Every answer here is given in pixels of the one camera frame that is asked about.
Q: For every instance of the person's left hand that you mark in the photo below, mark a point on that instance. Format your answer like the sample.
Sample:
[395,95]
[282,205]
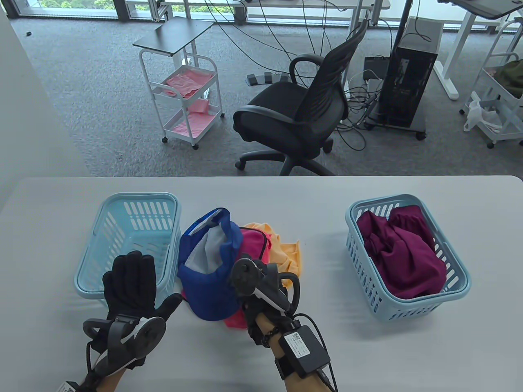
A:
[130,286]

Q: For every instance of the person's right hand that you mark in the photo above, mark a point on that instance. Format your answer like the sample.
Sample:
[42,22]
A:
[255,310]

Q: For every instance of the light blue hand basket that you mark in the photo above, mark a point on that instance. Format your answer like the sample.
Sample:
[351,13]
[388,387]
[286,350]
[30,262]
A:
[122,237]
[416,302]

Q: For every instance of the blue cap apparel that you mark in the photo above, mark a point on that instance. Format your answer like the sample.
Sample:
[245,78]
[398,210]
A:
[204,286]

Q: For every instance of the yellow towel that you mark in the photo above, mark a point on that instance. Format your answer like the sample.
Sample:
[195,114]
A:
[286,253]

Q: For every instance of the pink towel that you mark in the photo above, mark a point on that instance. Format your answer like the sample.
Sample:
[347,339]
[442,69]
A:
[253,245]

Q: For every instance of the maroon apparel garment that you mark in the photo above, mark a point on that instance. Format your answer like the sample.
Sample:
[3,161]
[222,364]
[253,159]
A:
[404,261]

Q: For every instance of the person's left forearm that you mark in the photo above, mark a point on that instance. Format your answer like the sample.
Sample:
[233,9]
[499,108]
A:
[107,382]

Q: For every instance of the person's right forearm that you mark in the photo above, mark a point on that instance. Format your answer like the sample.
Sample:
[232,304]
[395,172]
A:
[304,384]

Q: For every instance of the black hand controller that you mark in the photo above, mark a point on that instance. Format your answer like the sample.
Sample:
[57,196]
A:
[139,335]
[245,275]

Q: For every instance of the black wrist sensor box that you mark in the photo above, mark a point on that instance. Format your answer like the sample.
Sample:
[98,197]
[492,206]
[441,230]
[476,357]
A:
[66,386]
[304,349]

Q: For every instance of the pink cloth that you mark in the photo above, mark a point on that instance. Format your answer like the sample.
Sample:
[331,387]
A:
[190,79]
[192,124]
[199,106]

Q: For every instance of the white rolling cart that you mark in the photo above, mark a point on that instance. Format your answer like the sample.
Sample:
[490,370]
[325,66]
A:
[186,122]

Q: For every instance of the black office chair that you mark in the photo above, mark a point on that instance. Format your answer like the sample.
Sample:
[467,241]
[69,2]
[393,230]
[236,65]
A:
[286,102]

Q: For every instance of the grey foot pedals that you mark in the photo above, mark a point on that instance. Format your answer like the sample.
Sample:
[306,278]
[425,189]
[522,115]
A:
[261,78]

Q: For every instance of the black computer tower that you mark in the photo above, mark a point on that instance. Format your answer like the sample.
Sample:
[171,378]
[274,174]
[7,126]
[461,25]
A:
[425,32]
[406,85]

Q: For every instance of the white plastic bag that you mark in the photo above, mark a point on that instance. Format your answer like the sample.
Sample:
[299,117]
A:
[482,116]

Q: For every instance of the long white desk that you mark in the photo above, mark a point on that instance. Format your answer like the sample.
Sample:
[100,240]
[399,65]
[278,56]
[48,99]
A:
[327,3]

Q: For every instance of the white standing desk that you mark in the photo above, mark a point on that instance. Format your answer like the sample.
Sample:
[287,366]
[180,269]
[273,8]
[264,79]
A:
[454,57]

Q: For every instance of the black monitor pole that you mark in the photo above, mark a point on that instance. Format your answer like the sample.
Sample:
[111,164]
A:
[402,20]

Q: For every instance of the olive green bag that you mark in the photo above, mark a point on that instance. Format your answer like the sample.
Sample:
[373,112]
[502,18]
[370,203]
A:
[510,75]

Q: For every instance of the grey metal frame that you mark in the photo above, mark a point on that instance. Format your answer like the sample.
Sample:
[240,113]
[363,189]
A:
[157,10]

